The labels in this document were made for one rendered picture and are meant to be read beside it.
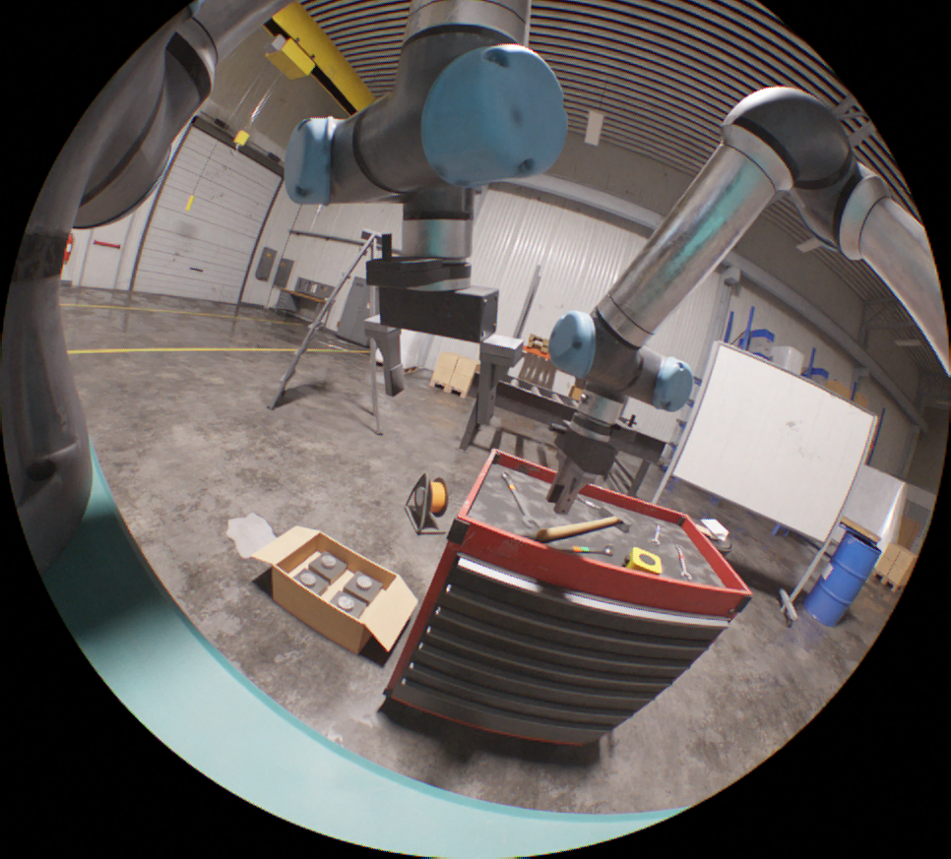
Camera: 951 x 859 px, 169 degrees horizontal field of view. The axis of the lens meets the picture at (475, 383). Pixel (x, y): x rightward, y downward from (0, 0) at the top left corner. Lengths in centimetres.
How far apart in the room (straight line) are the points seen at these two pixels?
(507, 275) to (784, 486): 776
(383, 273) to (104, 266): 961
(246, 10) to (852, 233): 57
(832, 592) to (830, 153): 399
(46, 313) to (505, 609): 69
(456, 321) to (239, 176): 1102
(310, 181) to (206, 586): 152
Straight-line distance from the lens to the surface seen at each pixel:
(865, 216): 44
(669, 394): 45
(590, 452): 53
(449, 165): 17
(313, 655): 142
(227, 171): 1102
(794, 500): 330
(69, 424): 16
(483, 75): 15
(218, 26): 30
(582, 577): 65
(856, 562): 412
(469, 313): 32
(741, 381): 301
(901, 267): 42
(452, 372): 663
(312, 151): 25
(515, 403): 354
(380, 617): 130
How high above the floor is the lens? 125
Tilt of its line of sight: 8 degrees down
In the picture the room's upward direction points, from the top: 19 degrees clockwise
